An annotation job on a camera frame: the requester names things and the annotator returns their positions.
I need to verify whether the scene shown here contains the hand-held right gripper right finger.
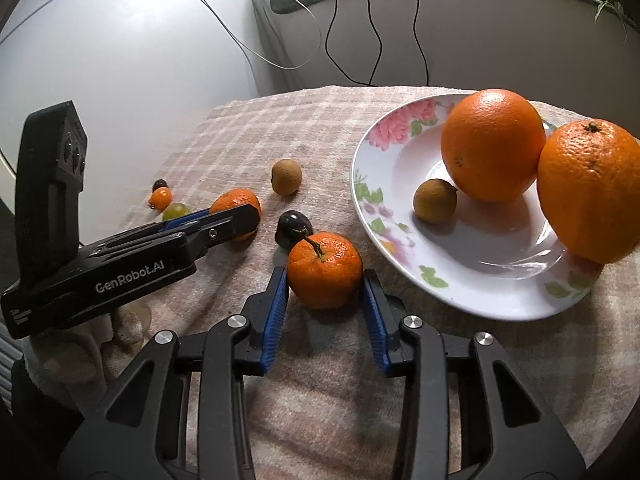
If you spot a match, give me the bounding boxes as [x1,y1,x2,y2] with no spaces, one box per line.
[362,268,587,480]

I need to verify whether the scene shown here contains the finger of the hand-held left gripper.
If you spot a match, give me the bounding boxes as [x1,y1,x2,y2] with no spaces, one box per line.
[145,208,213,235]
[172,203,262,262]

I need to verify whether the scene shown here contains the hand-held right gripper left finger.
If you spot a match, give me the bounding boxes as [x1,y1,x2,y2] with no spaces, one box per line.
[57,266,291,480]

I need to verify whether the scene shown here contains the stemless mandarin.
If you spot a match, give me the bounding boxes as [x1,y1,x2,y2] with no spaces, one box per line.
[209,188,262,242]

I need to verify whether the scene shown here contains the mandarin with stem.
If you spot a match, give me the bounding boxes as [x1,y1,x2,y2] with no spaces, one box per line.
[286,231,364,310]

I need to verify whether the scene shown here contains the brown longan fruit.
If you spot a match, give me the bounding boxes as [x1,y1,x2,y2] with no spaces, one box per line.
[412,178,458,224]

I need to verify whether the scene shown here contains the floral white plate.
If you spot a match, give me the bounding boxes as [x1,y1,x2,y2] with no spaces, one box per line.
[349,94,606,322]

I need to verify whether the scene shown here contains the large smooth orange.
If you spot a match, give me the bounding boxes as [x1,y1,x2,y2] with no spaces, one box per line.
[440,89,547,203]

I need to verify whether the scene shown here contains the large orange with stem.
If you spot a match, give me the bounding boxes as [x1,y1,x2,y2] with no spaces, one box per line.
[536,119,640,266]

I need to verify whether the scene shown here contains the person's left hand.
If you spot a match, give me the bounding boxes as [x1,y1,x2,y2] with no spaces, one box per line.
[22,302,153,406]

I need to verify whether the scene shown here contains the green grape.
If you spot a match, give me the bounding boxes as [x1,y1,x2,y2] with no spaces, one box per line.
[161,202,192,222]

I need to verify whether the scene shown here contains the small orange kumquat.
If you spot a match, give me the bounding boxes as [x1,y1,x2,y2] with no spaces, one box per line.
[148,186,173,211]

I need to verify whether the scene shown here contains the dark plum, right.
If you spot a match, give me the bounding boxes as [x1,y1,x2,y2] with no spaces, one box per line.
[276,210,313,249]

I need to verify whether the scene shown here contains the green kiwi fruit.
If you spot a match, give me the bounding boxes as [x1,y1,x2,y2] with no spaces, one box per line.
[271,158,303,196]

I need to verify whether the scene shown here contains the checked beige blanket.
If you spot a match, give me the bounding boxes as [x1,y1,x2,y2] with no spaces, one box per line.
[90,85,640,480]

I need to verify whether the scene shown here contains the white ribbed panel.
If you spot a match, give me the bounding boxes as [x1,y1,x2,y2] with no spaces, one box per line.
[0,335,22,402]

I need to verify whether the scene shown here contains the white cabinet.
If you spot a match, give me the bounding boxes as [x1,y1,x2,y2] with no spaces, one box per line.
[0,0,281,211]

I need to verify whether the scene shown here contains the long white cable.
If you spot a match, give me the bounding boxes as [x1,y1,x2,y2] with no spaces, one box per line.
[160,0,324,70]

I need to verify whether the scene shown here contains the looping black cable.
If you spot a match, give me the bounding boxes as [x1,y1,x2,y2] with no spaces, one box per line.
[325,0,384,86]

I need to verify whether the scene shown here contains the straight black cable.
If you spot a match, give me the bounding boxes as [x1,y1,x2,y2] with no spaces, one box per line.
[414,0,430,86]

